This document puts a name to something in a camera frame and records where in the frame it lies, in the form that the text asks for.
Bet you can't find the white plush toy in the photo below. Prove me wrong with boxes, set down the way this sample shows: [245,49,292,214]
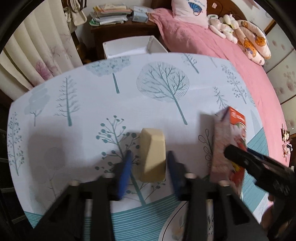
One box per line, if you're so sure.
[207,14,228,39]

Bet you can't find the pink blanket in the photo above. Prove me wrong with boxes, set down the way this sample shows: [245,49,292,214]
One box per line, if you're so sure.
[148,8,289,167]

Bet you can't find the tree print tablecloth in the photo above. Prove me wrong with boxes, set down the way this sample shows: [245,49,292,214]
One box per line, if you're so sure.
[6,53,270,241]

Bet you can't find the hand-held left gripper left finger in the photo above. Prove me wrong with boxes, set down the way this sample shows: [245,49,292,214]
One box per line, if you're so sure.
[30,150,133,241]

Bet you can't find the pink hair accessory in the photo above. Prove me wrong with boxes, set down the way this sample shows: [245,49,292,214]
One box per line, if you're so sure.
[282,142,293,159]

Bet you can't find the small doll hair clips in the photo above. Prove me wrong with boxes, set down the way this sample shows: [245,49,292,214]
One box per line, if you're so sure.
[281,124,292,142]

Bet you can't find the pink embroidered pillow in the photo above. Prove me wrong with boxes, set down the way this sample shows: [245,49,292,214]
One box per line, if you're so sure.
[171,0,208,29]

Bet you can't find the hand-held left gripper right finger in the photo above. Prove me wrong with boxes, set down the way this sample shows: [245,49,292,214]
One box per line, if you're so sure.
[167,151,264,241]

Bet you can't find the rolled cartoon print quilt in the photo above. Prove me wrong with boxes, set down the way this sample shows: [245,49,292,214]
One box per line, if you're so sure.
[233,20,271,66]

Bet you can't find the beige box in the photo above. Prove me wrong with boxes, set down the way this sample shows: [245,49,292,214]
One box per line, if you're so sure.
[138,128,166,182]

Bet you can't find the cream floral curtain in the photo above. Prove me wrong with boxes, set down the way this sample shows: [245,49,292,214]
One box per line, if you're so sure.
[0,5,84,102]

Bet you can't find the wooden nightstand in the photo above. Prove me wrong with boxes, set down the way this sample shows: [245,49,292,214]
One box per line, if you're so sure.
[90,20,160,62]

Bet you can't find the stack of books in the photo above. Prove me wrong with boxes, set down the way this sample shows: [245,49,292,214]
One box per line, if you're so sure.
[89,3,132,26]

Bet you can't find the wooden bed headboard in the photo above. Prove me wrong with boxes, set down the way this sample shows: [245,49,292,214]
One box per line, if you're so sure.
[206,0,248,21]

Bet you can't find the white storage box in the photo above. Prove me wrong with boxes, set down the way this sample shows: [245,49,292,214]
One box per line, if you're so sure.
[102,35,169,61]

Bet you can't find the floral wardrobe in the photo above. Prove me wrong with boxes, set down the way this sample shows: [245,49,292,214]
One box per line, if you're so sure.
[264,20,296,105]

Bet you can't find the light blue tissue box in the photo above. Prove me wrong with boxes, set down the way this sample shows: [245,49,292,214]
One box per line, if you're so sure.
[132,6,154,24]

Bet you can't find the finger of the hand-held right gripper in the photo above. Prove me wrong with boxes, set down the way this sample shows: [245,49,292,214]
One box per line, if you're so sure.
[224,144,289,186]
[247,148,270,161]

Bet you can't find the red pink carton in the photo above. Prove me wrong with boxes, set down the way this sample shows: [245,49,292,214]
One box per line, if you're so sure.
[209,107,247,200]

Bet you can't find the yellow bee plush toy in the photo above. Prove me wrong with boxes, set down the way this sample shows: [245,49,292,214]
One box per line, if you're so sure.
[220,14,240,44]

